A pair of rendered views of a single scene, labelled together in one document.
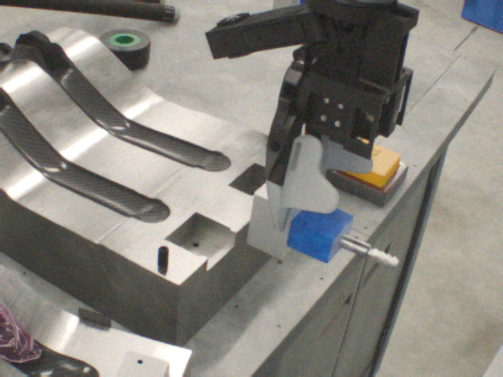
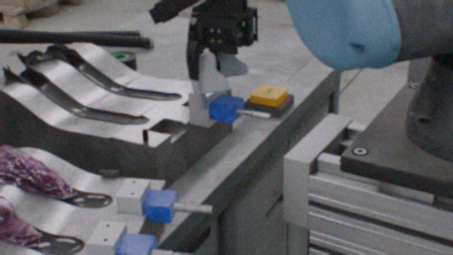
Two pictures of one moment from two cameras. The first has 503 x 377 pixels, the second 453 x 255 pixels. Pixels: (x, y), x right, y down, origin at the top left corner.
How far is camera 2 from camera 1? 0.34 m
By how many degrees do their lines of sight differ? 8
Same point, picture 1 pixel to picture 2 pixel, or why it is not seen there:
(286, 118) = (193, 42)
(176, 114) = (151, 81)
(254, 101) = not seen: hidden behind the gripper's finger
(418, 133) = (303, 81)
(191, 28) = (162, 50)
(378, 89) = (235, 17)
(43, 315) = (78, 176)
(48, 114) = (73, 86)
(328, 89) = (210, 22)
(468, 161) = not seen: hidden behind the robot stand
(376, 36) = not seen: outside the picture
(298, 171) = (205, 72)
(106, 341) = (116, 183)
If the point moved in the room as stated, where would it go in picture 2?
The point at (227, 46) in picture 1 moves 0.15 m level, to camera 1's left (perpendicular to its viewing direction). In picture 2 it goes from (160, 14) to (64, 17)
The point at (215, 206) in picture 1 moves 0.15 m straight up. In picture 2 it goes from (173, 114) to (167, 29)
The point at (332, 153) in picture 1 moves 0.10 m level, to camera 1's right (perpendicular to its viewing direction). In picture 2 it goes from (226, 66) to (289, 65)
